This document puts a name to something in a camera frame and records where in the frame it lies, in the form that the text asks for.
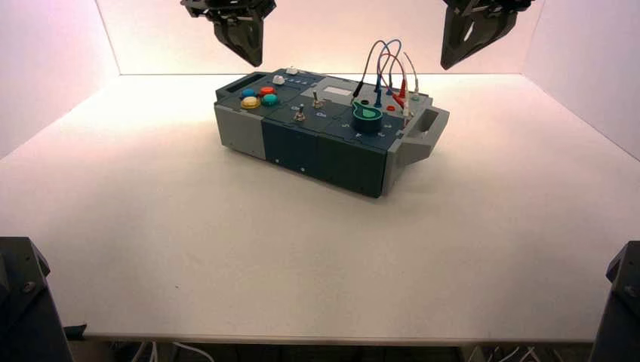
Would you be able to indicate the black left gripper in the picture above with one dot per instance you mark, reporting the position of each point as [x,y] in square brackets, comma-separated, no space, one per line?
[227,6]

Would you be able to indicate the yellow round push button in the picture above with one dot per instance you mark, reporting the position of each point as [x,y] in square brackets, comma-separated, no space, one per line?
[250,103]

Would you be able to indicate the red round push button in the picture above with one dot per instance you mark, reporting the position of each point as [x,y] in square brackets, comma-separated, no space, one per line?
[267,91]

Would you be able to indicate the metal toggle switch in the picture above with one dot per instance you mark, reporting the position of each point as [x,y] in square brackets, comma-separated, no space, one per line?
[316,100]
[299,115]

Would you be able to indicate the blue round push button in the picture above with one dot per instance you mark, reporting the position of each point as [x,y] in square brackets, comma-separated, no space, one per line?
[248,93]

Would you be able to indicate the white square push button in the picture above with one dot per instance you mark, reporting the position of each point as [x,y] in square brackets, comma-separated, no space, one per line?
[278,79]

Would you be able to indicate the grey lead with black plug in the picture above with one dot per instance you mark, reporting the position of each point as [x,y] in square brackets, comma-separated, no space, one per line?
[365,70]

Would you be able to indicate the white rocker switch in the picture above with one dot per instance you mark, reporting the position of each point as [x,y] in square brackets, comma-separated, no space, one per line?
[291,71]

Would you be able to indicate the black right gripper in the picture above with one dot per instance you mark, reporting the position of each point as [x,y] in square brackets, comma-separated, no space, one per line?
[487,5]

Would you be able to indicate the green round push button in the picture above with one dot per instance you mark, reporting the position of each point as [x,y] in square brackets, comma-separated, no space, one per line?
[270,100]

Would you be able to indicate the blue grey task control box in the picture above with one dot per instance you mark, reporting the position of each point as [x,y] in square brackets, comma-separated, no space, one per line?
[320,155]

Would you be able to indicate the dark teal rotary knob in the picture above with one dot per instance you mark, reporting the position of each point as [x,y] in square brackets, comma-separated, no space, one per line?
[367,120]

